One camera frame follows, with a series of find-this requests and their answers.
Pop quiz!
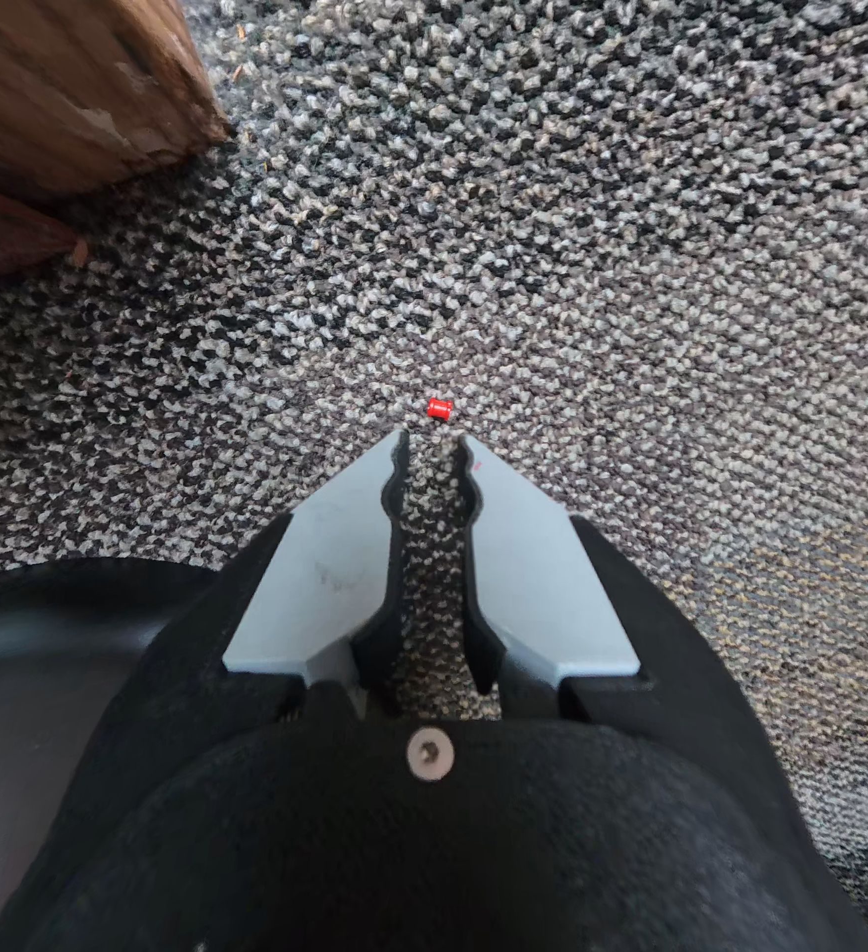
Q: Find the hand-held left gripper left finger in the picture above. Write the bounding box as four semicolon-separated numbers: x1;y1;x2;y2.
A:
222;428;414;715

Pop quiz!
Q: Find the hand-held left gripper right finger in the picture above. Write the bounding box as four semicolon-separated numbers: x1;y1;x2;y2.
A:
458;433;642;718

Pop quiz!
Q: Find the wooden table leg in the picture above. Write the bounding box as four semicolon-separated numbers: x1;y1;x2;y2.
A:
0;0;236;287

